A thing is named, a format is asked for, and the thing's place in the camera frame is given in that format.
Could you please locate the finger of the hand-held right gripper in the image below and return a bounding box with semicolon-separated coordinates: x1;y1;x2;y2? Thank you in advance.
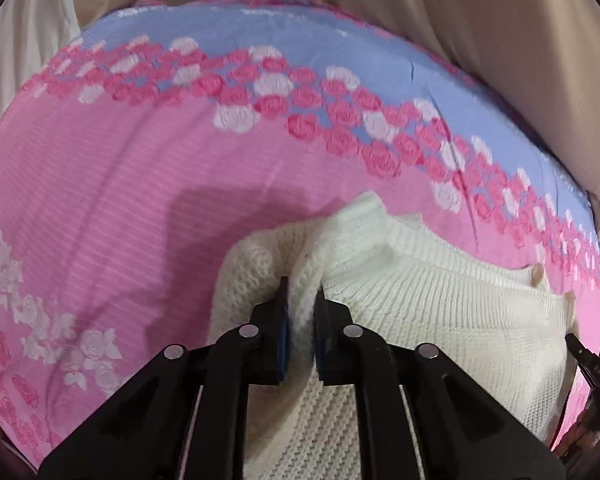
564;333;600;402

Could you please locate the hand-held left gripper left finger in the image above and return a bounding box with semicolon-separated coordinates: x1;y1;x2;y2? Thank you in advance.
37;276;291;480

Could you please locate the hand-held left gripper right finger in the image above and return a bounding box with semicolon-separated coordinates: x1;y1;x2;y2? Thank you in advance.
315;290;567;480

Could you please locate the white knit sweater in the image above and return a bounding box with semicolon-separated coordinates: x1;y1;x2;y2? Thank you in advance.
209;191;579;480

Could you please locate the pink floral bed sheet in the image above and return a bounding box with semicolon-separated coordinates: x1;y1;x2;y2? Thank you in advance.
0;0;600;480

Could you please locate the beige curtain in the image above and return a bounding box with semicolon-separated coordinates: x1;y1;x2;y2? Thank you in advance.
70;0;600;206

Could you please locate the white cloth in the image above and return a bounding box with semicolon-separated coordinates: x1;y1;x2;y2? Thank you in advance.
0;0;90;147

